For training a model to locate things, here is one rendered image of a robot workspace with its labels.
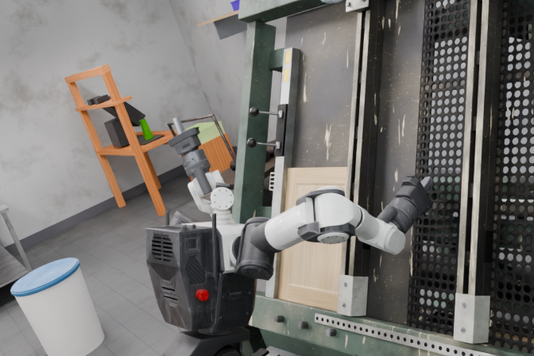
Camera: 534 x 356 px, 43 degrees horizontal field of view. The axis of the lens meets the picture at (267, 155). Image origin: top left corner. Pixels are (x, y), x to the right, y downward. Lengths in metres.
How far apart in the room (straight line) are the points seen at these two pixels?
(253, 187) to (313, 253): 0.48
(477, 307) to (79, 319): 3.59
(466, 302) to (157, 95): 7.84
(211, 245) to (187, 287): 0.14
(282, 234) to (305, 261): 0.72
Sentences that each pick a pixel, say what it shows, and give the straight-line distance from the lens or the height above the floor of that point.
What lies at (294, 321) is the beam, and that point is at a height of 0.85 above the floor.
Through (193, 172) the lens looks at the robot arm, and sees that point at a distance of 2.33.
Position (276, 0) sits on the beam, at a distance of 2.67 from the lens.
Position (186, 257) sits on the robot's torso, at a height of 1.35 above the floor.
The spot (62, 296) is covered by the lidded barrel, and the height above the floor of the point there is 0.48.
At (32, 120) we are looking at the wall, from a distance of 8.96.
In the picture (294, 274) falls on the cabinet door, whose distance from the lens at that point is 2.49.
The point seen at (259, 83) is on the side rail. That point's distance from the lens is 2.80.
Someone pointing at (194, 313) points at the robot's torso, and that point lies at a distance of 1.94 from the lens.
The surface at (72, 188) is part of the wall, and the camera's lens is 9.10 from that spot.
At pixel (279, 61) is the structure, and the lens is 2.79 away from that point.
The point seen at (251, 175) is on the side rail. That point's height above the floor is 1.28.
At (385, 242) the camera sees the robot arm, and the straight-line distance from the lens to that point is 1.82.
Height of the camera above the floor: 1.94
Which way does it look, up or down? 13 degrees down
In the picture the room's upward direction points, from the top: 20 degrees counter-clockwise
